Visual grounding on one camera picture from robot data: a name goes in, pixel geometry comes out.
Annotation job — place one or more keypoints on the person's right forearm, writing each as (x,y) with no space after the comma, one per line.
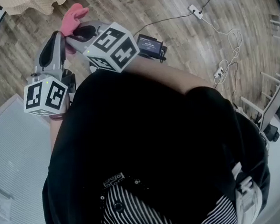
(163,74)

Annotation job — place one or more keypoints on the person's left forearm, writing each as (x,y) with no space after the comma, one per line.
(55,131)

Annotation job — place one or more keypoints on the white ribbed panel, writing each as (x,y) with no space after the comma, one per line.
(18,146)

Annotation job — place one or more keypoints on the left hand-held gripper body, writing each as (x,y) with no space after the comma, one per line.
(42,98)

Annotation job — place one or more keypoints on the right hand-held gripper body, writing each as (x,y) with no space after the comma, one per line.
(111,47)

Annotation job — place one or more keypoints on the pink cloth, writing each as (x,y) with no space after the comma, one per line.
(72,19)

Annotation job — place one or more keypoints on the white power strip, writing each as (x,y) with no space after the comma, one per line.
(195,11)

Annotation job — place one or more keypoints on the person's black jacket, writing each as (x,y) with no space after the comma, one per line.
(143,132)

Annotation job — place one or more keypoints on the black keypad device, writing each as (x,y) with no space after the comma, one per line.
(149,46)

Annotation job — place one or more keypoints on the white wheeled rack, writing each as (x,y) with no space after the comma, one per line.
(271,109)

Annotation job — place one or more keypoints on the beige quilted blanket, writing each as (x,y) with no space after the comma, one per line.
(32,5)

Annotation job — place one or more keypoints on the person's striped shirt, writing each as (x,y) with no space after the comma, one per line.
(128,220)

